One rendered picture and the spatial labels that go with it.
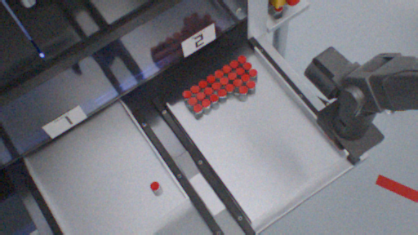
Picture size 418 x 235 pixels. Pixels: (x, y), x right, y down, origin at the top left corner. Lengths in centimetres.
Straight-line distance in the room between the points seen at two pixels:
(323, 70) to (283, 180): 41
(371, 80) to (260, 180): 51
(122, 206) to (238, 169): 27
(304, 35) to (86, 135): 137
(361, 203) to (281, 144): 95
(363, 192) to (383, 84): 144
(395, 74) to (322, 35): 171
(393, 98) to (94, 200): 73
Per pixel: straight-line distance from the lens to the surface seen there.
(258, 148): 121
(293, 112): 125
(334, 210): 210
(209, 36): 119
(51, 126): 114
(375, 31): 246
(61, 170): 126
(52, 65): 99
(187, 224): 117
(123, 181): 121
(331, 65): 83
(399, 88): 71
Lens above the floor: 201
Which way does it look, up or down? 66 degrees down
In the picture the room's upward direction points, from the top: 10 degrees counter-clockwise
